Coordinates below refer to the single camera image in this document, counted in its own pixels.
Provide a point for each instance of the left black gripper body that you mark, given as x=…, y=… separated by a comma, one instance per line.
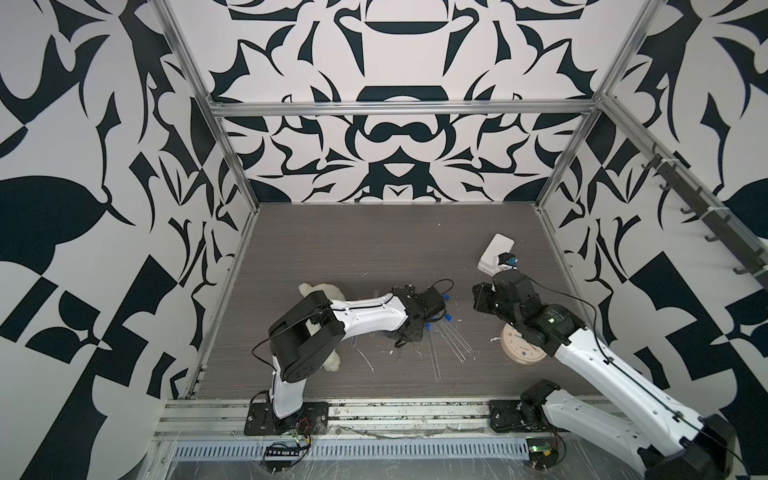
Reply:
x=418, y=335

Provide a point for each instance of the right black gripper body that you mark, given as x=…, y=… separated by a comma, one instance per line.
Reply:
x=487, y=301

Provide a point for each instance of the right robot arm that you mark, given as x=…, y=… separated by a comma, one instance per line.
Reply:
x=658, y=436

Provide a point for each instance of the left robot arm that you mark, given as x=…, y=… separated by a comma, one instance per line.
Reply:
x=304, y=338

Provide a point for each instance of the white rectangular box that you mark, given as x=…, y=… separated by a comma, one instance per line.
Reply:
x=498, y=244

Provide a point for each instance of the white plush dog toy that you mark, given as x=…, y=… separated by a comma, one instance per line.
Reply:
x=332, y=293

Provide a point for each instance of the right electronics board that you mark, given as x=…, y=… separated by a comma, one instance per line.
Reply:
x=545, y=453

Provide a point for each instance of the electronics board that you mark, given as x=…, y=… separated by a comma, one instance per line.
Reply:
x=279, y=456
x=545, y=453

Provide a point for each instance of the left electronics board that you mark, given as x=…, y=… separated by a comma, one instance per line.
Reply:
x=279, y=456

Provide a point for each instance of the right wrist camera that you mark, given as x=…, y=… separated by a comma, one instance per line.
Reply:
x=504, y=262

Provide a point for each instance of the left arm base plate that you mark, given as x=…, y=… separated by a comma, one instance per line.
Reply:
x=311, y=418

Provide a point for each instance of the black wall hook rail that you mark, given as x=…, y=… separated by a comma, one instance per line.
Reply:
x=701, y=204

